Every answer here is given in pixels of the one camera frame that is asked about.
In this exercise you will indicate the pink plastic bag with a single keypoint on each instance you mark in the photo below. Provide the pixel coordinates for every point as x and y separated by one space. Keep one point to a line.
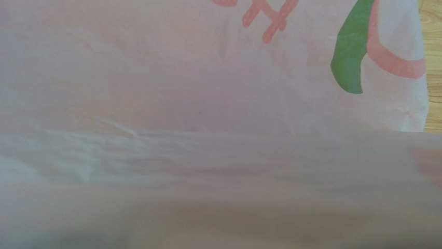
216 124

